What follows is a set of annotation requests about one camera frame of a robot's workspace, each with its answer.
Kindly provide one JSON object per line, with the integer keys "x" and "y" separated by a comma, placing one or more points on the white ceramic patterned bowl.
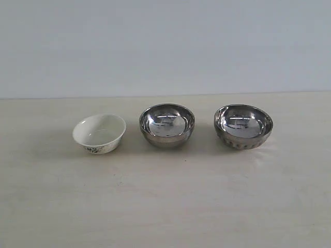
{"x": 99, "y": 134}

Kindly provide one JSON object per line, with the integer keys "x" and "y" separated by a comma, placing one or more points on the smooth stainless steel bowl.
{"x": 167, "y": 125}

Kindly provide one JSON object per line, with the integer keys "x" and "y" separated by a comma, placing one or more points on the ribbed stainless steel bowl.
{"x": 242, "y": 127}

